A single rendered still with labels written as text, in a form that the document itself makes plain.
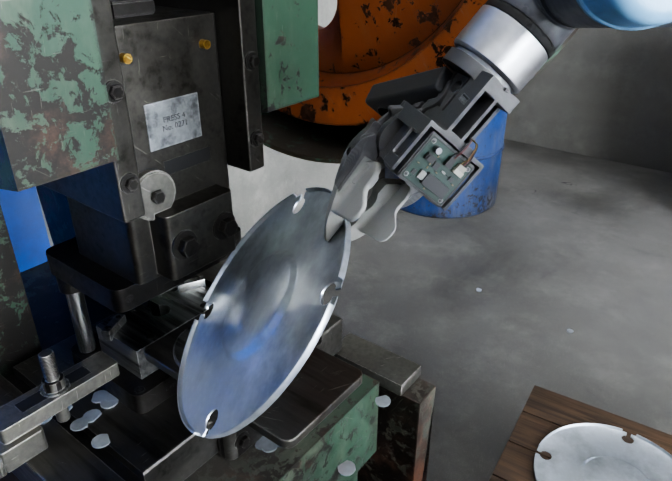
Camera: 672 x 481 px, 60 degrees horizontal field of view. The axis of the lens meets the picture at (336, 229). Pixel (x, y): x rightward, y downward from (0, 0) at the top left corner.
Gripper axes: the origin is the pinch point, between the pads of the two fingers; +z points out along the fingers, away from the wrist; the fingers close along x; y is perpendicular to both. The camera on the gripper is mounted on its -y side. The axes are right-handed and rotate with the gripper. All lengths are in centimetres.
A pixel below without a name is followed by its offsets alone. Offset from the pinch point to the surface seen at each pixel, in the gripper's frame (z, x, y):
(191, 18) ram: -6.4, -20.7, -16.4
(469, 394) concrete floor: 36, 109, -71
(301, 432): 19.0, 9.4, 5.8
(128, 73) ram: 1.3, -23.0, -11.1
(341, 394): 15.3, 13.5, 1.4
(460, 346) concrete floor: 31, 115, -93
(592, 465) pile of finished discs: 13, 81, -13
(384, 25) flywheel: -21.3, 2.8, -34.1
